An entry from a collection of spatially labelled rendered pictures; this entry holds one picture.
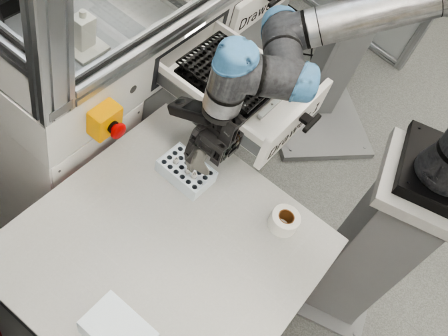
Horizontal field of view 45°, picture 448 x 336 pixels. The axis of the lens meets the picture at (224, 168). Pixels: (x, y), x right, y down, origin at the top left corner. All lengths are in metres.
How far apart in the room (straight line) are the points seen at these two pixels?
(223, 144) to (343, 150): 1.48
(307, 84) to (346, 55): 1.38
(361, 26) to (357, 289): 1.05
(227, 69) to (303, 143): 1.54
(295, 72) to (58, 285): 0.62
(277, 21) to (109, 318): 0.64
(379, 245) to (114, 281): 0.83
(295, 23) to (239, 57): 0.18
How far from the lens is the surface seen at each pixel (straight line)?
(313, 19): 1.05
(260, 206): 1.28
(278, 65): 0.95
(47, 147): 1.16
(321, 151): 2.44
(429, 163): 1.45
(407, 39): 3.03
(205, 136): 1.06
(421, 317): 2.27
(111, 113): 1.18
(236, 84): 0.94
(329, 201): 2.34
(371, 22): 1.05
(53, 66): 1.01
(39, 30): 0.93
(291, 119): 1.24
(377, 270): 1.75
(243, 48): 0.93
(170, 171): 1.23
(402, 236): 1.58
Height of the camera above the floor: 1.80
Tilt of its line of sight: 52 degrees down
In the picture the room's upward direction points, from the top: 20 degrees clockwise
